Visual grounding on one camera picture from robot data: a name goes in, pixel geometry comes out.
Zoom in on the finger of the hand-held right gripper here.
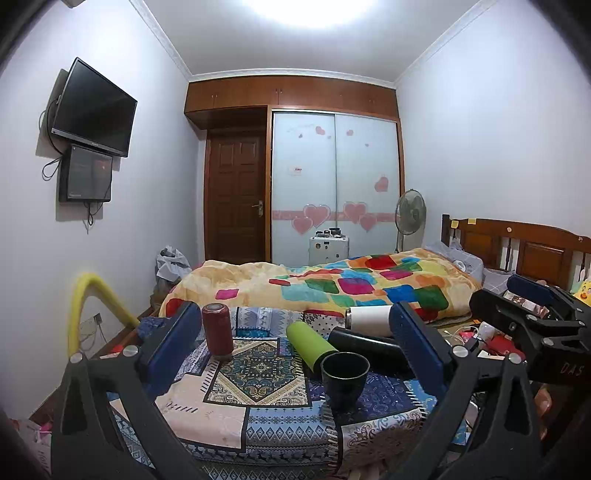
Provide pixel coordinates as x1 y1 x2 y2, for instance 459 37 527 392
469 289 583 350
506 274 581 308

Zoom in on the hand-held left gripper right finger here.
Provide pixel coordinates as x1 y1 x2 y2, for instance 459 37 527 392
389 301 544 480

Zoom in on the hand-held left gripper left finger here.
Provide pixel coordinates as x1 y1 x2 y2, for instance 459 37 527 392
51 301 203 480

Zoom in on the black bottle cup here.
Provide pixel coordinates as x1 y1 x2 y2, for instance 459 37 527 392
327 327 413 376

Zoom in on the dark red bottle cup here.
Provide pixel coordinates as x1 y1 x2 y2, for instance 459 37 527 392
201 303 235 361

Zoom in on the white bottle cup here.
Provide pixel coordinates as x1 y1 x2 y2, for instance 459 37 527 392
344 305 393 338

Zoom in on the dark open cup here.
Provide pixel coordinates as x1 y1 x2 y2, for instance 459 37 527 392
320 352 370 413

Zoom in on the green bottle cup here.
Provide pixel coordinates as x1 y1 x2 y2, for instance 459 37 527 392
286 321 341 373

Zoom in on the person's right hand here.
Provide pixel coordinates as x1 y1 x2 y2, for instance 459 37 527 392
534 386 556 440

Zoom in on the red packet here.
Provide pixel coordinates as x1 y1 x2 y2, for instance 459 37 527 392
485 333 525 358

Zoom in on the wooden bed headboard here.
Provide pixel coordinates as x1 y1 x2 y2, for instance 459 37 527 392
440 213 591 292

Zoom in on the grey pillow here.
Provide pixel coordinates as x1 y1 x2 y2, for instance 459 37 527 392
424 239 486 283

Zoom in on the heap of grey clothes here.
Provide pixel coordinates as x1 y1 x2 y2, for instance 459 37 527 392
155 246 193 284

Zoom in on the patterned patchwork cloth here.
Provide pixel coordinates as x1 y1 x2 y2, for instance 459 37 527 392
107 306 465 478

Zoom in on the yellow foam tube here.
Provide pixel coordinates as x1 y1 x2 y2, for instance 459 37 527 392
68 272 140 359

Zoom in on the colourful patch blanket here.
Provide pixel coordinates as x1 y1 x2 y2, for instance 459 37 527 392
159 247 482 325

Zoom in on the small white cabinet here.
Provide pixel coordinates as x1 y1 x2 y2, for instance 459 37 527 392
308 228 351 267

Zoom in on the standing fan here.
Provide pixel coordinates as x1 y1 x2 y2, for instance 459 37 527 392
394 189 427 254

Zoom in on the brown wooden door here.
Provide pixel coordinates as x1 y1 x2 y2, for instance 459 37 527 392
204 130 269 265

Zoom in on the wooden wardrobe with sliding doors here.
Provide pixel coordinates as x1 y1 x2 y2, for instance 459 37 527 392
184 76 406 268

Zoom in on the ceiling light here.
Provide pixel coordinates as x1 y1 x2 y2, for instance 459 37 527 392
239 0 380 30

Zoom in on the wall power socket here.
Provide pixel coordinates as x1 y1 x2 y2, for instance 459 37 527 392
78 312 103 336

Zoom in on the small wall monitor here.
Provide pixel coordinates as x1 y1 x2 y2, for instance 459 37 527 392
58 143 114 203

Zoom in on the black television cable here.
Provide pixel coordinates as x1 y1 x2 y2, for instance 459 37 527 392
39 95 63 182

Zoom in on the wall television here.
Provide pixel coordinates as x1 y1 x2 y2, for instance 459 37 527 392
50 57 138 158

